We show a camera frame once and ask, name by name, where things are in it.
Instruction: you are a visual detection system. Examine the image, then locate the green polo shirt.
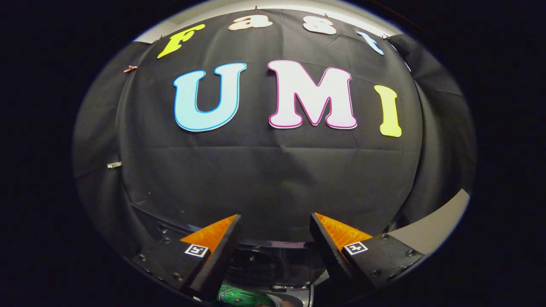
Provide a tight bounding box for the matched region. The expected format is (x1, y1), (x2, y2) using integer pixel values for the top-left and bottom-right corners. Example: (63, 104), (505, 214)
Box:
(217, 284), (276, 307)

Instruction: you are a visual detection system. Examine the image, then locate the black backdrop cloth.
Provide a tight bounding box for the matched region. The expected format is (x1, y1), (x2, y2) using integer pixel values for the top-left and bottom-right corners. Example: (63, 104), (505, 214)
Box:
(72, 8), (476, 261)

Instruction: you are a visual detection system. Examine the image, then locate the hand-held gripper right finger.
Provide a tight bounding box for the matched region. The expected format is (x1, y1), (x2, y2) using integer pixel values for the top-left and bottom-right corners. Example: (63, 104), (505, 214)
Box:
(310, 212), (425, 295)

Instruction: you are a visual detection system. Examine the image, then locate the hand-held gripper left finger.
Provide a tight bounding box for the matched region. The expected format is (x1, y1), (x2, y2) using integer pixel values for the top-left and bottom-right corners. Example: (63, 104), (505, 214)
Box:
(131, 214), (242, 301)

